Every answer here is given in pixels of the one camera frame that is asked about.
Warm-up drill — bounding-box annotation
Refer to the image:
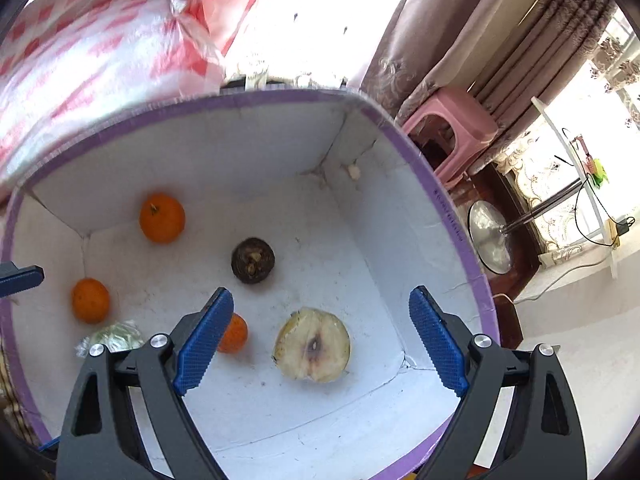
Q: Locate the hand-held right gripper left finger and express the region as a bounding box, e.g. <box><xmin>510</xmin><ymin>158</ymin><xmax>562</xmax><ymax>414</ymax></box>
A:
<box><xmin>56</xmin><ymin>286</ymin><xmax>236</xmax><ymax>480</ymax></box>

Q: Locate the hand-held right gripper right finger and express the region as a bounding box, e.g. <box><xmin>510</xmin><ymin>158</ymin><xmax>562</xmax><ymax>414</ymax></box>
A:
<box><xmin>407</xmin><ymin>285</ymin><xmax>588</xmax><ymax>480</ymax></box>

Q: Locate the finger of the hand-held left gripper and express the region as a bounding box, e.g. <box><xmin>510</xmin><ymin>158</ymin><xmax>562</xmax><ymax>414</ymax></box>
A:
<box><xmin>0</xmin><ymin>261</ymin><xmax>45</xmax><ymax>298</ymax></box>

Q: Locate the black cable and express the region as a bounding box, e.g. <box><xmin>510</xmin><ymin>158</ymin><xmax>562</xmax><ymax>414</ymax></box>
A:
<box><xmin>560</xmin><ymin>127</ymin><xmax>626</xmax><ymax>248</ymax></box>

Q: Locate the small orange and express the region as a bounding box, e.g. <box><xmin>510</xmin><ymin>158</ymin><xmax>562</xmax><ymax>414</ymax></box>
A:
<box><xmin>216</xmin><ymin>312</ymin><xmax>249</xmax><ymax>354</ymax></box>

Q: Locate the mauve curtain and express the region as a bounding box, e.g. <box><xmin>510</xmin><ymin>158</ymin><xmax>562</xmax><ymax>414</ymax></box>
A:
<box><xmin>360</xmin><ymin>0</ymin><xmax>566</xmax><ymax>126</ymax></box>

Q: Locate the large dark water chestnut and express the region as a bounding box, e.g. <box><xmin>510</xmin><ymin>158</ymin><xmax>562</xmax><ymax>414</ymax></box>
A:
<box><xmin>231</xmin><ymin>237</ymin><xmax>276</xmax><ymax>285</ymax></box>

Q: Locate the large orange with stem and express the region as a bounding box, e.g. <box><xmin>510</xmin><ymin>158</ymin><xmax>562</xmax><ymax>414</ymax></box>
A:
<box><xmin>139</xmin><ymin>192</ymin><xmax>186</xmax><ymax>245</ymax></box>

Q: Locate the plastic-wrapped lime half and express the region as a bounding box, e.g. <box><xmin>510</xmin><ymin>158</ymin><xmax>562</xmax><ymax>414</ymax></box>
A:
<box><xmin>75</xmin><ymin>320</ymin><xmax>146</xmax><ymax>359</ymax></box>

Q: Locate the white cable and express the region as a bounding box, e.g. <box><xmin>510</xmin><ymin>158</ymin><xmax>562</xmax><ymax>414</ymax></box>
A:
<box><xmin>492</xmin><ymin>247</ymin><xmax>615</xmax><ymax>306</ymax></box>

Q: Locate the pink plastic stool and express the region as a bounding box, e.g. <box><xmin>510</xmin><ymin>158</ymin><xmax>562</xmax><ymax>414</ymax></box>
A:
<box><xmin>400</xmin><ymin>87</ymin><xmax>500</xmax><ymax>191</ymax></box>

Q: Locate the purple cardboard box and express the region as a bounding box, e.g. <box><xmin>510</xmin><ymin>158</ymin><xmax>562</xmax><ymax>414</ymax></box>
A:
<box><xmin>0</xmin><ymin>87</ymin><xmax>498</xmax><ymax>480</ymax></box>

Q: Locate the floor stand with metal base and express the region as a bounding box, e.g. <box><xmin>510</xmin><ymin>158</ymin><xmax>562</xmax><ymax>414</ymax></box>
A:
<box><xmin>467</xmin><ymin>180</ymin><xmax>591</xmax><ymax>276</ymax></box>

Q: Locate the red checkered plastic tablecloth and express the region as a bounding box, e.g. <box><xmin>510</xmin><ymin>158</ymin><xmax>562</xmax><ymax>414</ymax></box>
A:
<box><xmin>0</xmin><ymin>0</ymin><xmax>271</xmax><ymax>196</ymax></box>

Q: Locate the round orange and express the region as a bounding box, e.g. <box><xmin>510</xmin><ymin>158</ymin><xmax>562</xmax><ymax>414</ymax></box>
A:
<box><xmin>71</xmin><ymin>277</ymin><xmax>111</xmax><ymax>324</ymax></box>

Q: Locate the small green object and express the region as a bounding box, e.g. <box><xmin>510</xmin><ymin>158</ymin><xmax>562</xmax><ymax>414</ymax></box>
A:
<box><xmin>582</xmin><ymin>157</ymin><xmax>611</xmax><ymax>189</ymax></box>

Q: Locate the brown pleated embroidered curtain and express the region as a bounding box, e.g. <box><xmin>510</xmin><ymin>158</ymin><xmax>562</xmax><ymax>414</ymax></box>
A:
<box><xmin>470</xmin><ymin>0</ymin><xmax>640</xmax><ymax>263</ymax></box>

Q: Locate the plastic-wrapped half apple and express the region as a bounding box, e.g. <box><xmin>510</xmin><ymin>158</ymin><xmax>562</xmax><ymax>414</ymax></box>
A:
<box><xmin>272</xmin><ymin>307</ymin><xmax>352</xmax><ymax>384</ymax></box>

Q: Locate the power strip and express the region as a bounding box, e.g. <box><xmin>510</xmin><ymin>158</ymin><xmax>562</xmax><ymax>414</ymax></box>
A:
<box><xmin>605</xmin><ymin>215</ymin><xmax>636</xmax><ymax>249</ymax></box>

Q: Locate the white stand frame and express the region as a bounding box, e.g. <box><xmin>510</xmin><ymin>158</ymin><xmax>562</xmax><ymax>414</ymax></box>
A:
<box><xmin>531</xmin><ymin>96</ymin><xmax>621</xmax><ymax>278</ymax></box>

